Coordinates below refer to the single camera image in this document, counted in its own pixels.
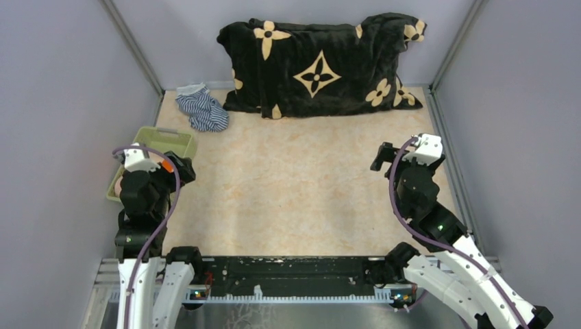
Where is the orange white towel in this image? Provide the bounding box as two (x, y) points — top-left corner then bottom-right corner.
(160, 160), (174, 173)

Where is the pink towel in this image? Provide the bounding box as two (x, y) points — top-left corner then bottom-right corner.
(114, 176), (123, 197)

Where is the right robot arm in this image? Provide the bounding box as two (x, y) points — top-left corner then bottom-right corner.
(370, 134), (554, 328)

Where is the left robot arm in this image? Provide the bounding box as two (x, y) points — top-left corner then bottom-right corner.
(113, 144), (206, 328)

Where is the green plastic basket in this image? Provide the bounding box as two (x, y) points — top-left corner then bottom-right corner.
(106, 126), (197, 203)

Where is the blue striped cloth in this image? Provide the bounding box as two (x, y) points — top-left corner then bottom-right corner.
(175, 84), (230, 132)

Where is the black floral pillow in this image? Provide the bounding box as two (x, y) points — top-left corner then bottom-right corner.
(217, 13), (427, 119)

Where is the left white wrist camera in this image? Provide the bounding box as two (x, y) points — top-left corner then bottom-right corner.
(123, 148), (161, 172)

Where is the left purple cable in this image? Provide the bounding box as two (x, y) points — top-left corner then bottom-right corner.
(112, 145), (182, 329)

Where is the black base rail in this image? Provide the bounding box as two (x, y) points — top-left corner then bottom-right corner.
(184, 256), (421, 307)

